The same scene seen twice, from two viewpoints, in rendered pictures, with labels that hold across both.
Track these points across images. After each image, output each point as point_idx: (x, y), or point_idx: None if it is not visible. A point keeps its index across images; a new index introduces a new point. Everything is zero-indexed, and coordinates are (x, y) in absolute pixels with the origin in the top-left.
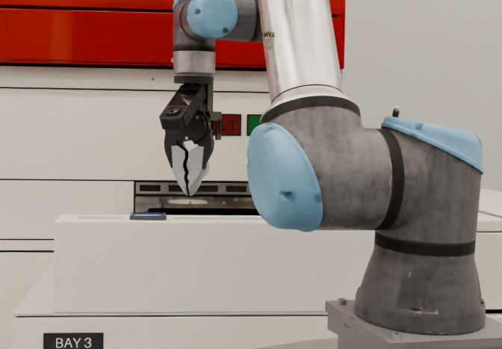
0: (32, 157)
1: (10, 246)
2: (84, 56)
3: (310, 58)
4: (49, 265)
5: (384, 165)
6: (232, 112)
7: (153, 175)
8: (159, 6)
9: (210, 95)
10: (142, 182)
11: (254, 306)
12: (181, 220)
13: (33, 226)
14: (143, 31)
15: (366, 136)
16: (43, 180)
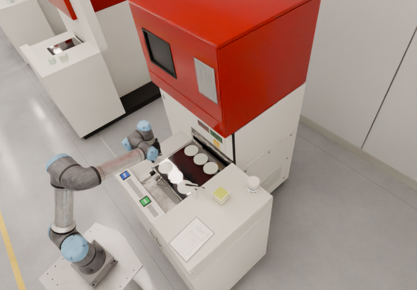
0: (172, 107)
1: (174, 122)
2: (170, 95)
3: (54, 219)
4: (162, 142)
5: (58, 248)
6: (206, 126)
7: (193, 128)
8: (180, 92)
9: (156, 145)
10: (192, 128)
11: (136, 206)
12: (124, 183)
13: (176, 122)
14: (179, 96)
15: (58, 240)
16: (175, 113)
